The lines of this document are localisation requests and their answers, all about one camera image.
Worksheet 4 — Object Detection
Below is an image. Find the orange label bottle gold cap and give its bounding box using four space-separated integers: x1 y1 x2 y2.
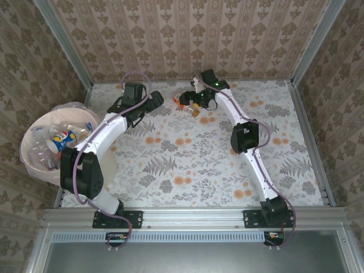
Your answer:
173 92 201 118

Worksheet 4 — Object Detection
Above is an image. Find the clear bottle blue text label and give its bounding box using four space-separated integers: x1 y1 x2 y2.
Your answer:
73 122 94 139

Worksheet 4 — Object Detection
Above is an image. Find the Pepsi bottle blue cap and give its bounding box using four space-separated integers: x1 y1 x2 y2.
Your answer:
47 129 78 154

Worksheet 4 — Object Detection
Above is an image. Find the clear unlabelled bottle pale cap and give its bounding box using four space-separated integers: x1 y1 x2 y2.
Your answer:
31 125 57 143

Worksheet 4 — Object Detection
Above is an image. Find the clear plastic bin liner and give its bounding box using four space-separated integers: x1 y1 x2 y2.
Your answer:
49 101 100 120

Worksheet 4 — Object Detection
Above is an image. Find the white round bin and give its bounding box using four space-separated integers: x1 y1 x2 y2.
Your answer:
19 101 119 185

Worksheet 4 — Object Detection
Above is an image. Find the floral tablecloth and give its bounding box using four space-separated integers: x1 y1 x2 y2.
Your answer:
61 80 325 208

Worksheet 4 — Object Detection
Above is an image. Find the grey metal panel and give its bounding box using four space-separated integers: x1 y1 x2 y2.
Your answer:
27 229 352 273

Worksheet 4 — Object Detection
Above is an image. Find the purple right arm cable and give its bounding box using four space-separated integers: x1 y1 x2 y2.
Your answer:
195 75 298 249

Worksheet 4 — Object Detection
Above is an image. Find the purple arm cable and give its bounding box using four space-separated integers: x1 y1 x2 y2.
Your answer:
72 72 151 251
195 75 298 249

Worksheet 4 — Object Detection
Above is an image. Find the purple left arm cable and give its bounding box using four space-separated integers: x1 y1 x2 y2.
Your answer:
72 72 151 251

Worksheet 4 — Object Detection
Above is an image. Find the aluminium frame post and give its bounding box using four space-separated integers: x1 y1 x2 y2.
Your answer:
289 0 348 86
32 0 94 89

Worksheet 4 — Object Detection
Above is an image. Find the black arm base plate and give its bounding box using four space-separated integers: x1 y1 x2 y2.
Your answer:
92 210 143 229
243 209 295 229

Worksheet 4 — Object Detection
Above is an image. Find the wide aluminium base rail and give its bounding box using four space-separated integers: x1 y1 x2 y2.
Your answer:
42 206 353 229

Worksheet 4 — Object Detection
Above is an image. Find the grey slotted cable duct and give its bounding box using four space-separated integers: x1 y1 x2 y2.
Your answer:
52 230 267 243

